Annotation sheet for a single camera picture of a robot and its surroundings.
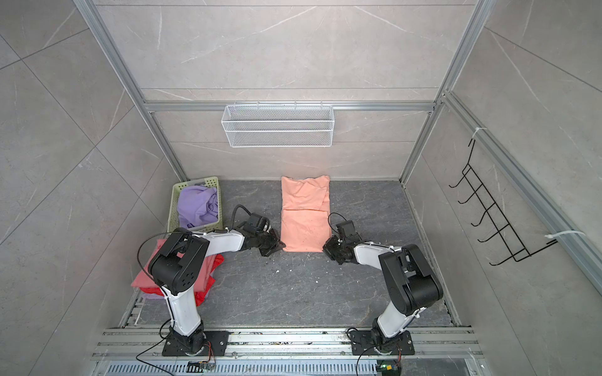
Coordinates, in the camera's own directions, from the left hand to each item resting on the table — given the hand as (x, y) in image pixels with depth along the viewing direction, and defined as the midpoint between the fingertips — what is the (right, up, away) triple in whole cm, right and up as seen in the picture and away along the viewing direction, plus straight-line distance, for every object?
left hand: (288, 239), depth 95 cm
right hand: (+14, -3, 0) cm, 14 cm away
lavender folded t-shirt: (-48, -18, -13) cm, 53 cm away
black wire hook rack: (+63, +4, -34) cm, 72 cm away
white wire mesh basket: (-3, +49, +5) cm, 50 cm away
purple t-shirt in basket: (-42, +14, +8) cm, 45 cm away
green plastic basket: (-55, +7, +12) cm, 56 cm away
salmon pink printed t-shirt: (+7, +8, +8) cm, 13 cm away
